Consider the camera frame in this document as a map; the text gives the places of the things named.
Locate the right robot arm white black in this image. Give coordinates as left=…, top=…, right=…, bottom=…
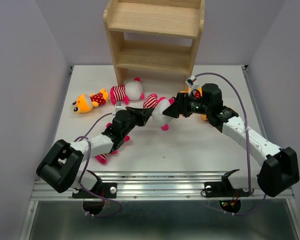
left=162, top=83, right=300, bottom=197

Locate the orange plush far right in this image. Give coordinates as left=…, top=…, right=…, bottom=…
left=201, top=114, right=209, bottom=122

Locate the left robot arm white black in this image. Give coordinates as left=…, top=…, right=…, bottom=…
left=36, top=106, right=153, bottom=197

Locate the aluminium mounting rail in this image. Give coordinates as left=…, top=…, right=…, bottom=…
left=29, top=171, right=296, bottom=201

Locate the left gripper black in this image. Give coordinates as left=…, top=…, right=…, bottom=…
left=121, top=106, right=154, bottom=138

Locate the orange plush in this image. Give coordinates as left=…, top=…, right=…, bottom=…
left=72, top=88, right=109, bottom=113
left=201, top=114, right=209, bottom=122

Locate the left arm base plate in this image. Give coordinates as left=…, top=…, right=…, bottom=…
left=72, top=182, right=118, bottom=199

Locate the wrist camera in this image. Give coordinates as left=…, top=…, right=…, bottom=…
left=115, top=101, right=126, bottom=112
left=185, top=75, right=199, bottom=95

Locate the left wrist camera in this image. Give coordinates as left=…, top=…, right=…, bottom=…
left=115, top=101, right=126, bottom=112

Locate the white pink plush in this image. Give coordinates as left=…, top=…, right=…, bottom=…
left=143, top=93, right=175, bottom=131
left=94, top=150, right=118, bottom=165
left=110, top=77, right=145, bottom=105

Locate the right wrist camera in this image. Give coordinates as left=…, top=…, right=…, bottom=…
left=185, top=75, right=199, bottom=95

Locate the wooden shelf unit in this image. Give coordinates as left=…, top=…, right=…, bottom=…
left=103, top=0, right=206, bottom=86

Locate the orange plush at left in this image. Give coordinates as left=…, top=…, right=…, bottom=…
left=72, top=88, right=109, bottom=113

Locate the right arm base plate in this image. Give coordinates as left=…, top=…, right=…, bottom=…
left=201, top=181, right=250, bottom=198

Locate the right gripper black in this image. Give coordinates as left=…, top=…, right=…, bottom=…
left=161, top=92, right=211, bottom=119

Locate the orange plush facing up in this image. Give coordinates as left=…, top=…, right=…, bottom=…
left=185, top=88, right=202, bottom=99

